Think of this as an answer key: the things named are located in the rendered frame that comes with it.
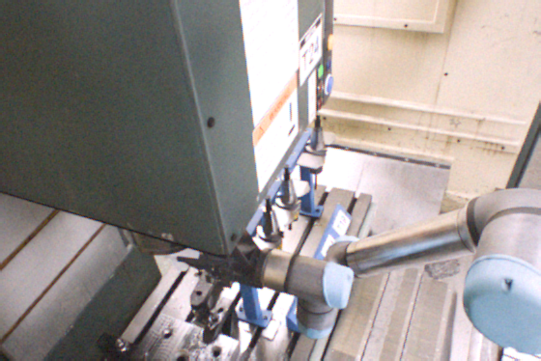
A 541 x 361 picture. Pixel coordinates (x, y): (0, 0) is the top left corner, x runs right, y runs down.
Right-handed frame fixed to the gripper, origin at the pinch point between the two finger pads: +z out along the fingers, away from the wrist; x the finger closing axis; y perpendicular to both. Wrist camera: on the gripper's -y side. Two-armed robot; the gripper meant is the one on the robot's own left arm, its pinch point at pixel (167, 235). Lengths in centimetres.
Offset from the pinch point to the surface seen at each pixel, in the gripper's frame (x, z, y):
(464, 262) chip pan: 70, -68, 69
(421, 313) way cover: 41, -56, 64
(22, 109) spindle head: -12.0, 6.9, -34.6
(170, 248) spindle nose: -6.7, -5.1, -5.7
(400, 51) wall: 99, -31, 9
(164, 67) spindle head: -13.6, -15.8, -44.9
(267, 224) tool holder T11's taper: 18.0, -13.6, 11.5
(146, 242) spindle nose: -7.9, -1.4, -7.3
